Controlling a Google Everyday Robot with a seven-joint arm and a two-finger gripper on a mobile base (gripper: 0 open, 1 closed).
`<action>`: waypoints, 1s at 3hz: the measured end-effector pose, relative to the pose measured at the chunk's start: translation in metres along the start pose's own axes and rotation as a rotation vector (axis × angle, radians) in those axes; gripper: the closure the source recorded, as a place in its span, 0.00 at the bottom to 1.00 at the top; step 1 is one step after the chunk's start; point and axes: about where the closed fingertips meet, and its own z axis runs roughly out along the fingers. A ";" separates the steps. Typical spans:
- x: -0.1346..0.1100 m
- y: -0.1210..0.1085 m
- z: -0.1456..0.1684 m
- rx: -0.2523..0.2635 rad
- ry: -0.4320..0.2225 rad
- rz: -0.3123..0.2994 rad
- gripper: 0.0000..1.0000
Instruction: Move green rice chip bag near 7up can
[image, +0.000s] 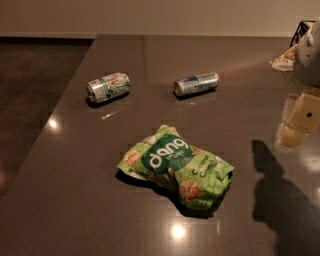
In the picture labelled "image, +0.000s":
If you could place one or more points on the green 7up can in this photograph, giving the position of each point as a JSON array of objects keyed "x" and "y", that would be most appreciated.
[{"x": 108, "y": 87}]

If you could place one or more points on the black object at wall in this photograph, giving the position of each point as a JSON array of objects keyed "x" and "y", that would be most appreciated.
[{"x": 303, "y": 28}]

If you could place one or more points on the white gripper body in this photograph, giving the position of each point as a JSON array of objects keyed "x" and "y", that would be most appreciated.
[{"x": 308, "y": 61}]

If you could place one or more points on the silver blue energy drink can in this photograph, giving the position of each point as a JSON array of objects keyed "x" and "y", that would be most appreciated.
[{"x": 196, "y": 84}]

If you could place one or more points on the crumpled snack wrapper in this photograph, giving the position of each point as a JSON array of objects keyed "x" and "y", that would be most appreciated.
[{"x": 286, "y": 61}]

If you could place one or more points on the green rice chip bag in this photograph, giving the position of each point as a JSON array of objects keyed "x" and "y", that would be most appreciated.
[{"x": 198, "y": 177}]

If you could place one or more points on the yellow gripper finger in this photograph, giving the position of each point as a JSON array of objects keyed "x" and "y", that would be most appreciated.
[
  {"x": 305, "y": 112},
  {"x": 290, "y": 137}
]

